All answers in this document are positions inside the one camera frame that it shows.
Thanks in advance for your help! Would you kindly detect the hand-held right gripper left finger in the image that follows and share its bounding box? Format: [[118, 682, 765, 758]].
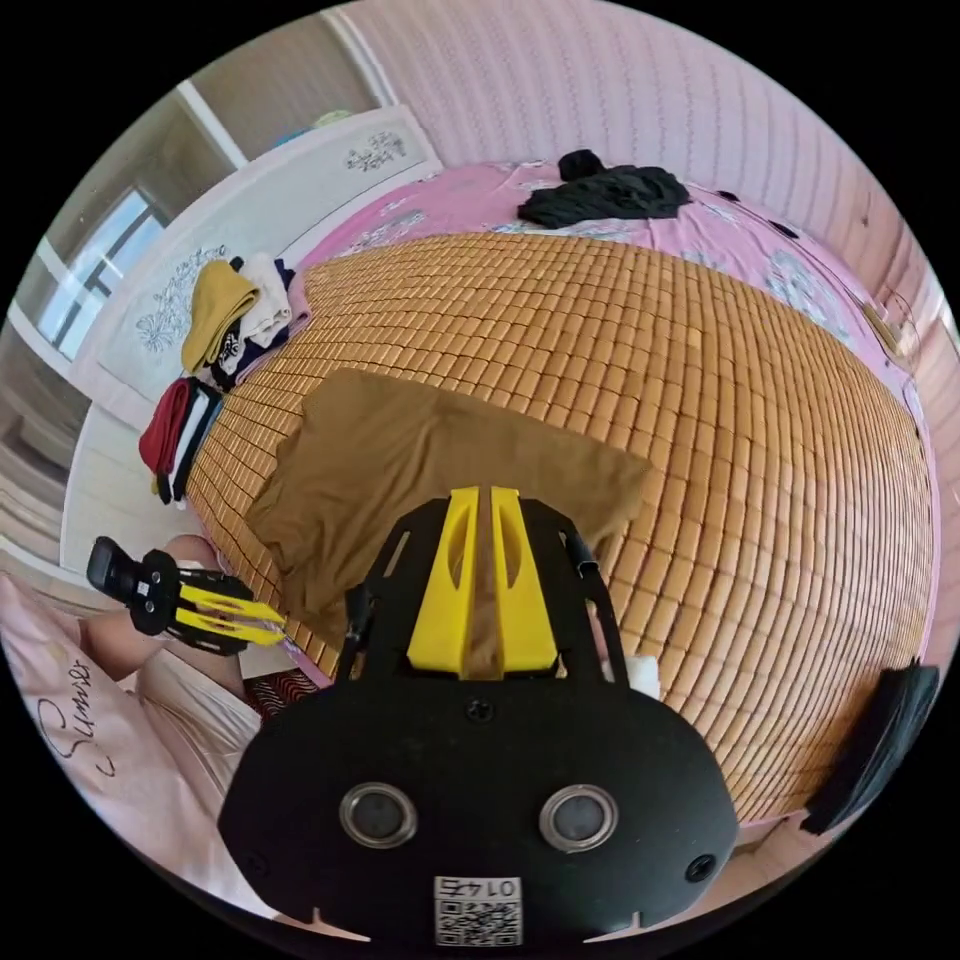
[[407, 485, 482, 673]]

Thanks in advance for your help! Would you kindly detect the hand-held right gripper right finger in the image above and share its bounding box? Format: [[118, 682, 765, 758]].
[[490, 485, 561, 675]]

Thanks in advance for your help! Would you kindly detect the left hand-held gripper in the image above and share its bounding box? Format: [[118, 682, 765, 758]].
[[127, 548, 291, 659]]

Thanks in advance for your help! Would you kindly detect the brown long sleeve shirt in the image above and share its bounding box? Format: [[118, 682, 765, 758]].
[[245, 366, 655, 663]]

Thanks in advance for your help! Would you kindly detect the person's left hand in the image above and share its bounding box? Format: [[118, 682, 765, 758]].
[[80, 608, 168, 676]]

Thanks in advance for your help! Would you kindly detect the person's body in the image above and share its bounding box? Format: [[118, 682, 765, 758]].
[[0, 532, 301, 925]]

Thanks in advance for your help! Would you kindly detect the pile of clothes with red garment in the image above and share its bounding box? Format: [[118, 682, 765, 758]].
[[137, 374, 226, 513]]

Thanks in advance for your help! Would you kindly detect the bed with woven mat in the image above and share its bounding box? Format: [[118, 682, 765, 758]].
[[68, 103, 945, 828]]

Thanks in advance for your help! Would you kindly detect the pile of clothes with mustard garment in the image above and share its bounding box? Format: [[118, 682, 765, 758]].
[[179, 251, 310, 393]]

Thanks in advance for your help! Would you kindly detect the window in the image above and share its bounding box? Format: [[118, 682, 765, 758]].
[[32, 178, 168, 363]]

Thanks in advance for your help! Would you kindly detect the black folded cloth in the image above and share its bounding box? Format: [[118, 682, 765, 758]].
[[797, 662, 943, 838]]

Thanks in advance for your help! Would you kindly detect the black garment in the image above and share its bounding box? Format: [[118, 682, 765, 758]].
[[515, 149, 693, 232]]

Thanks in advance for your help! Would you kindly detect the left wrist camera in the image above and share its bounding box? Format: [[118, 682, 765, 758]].
[[85, 535, 142, 603]]

